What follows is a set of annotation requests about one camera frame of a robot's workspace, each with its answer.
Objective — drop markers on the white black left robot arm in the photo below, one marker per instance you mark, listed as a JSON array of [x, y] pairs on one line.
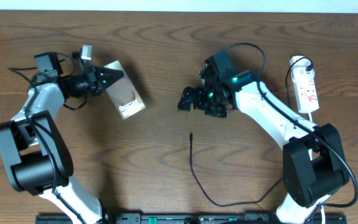
[[33, 152]]

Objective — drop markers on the white power strip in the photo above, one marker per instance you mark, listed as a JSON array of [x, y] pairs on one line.
[[305, 90]]

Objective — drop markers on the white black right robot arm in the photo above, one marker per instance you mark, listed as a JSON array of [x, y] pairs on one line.
[[314, 165]]

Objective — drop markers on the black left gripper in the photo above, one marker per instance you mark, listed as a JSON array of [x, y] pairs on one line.
[[94, 72]]

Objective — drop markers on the white USB charger adapter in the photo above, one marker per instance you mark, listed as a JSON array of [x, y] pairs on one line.
[[301, 61]]

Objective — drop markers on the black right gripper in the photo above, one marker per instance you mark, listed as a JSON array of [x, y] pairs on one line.
[[197, 92]]

